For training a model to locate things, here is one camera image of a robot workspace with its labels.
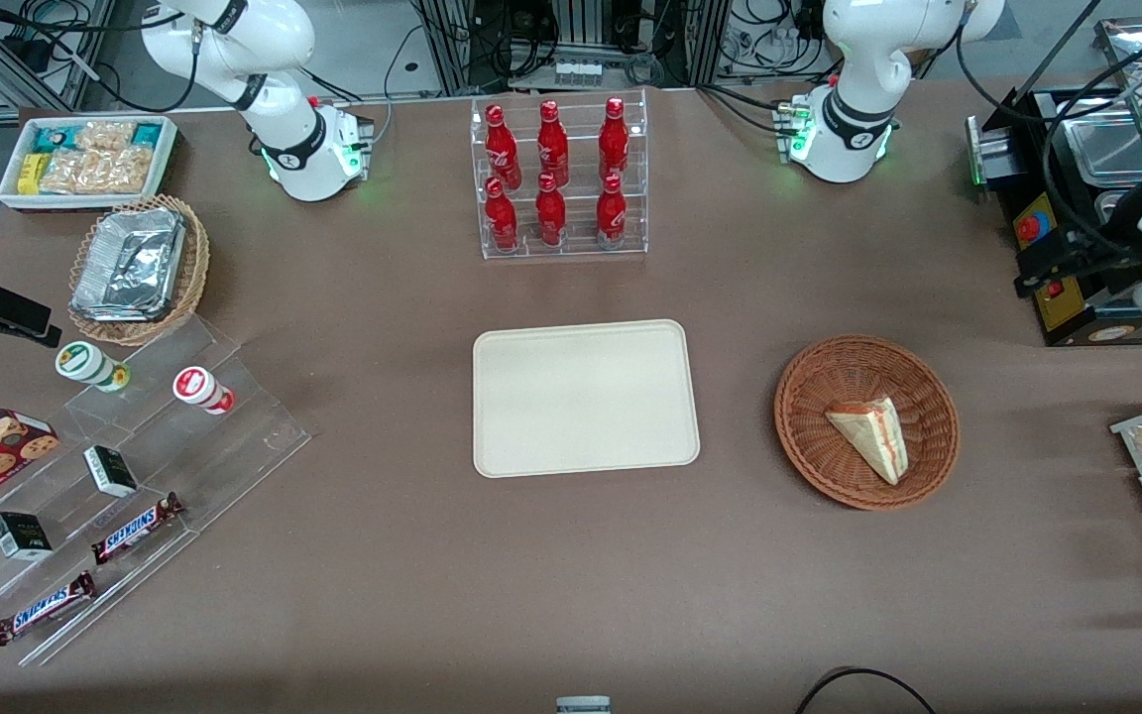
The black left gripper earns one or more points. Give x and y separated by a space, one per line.
1098 251

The triangle sandwich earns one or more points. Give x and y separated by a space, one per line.
873 436

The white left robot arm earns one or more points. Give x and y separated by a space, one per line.
858 59

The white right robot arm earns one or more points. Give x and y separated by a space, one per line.
234 50

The brown round wicker basket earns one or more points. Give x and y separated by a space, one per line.
819 446

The cream plastic tray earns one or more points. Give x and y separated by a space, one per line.
581 397

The light oval wicker basket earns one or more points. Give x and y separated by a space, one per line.
192 278

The black and yellow machine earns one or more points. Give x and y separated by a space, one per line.
1086 208

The small grey control box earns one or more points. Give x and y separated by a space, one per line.
992 154

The red cola bottle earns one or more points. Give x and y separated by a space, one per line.
614 141
552 147
612 213
502 149
501 218
550 213

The clear acrylic bottle rack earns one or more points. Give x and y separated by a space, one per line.
576 213

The small grey device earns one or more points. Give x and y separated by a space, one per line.
583 706

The clear acrylic tiered stand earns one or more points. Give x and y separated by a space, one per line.
234 446

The red lid cup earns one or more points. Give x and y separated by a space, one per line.
199 387

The stack of foil trays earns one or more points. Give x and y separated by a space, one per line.
130 263

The Snickers bar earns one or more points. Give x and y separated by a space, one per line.
41 609
135 528

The clear cracker packet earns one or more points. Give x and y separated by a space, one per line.
105 134
95 171

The small black box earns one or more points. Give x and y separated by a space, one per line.
21 535
110 471

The green lid cup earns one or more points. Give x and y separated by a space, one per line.
85 363

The teal snack packet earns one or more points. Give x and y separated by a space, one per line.
56 138

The yellow snack packet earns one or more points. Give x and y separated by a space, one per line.
32 174

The white rectangular snack bin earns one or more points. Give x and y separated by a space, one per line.
11 193

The aluminium frame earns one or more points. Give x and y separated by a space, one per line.
26 40

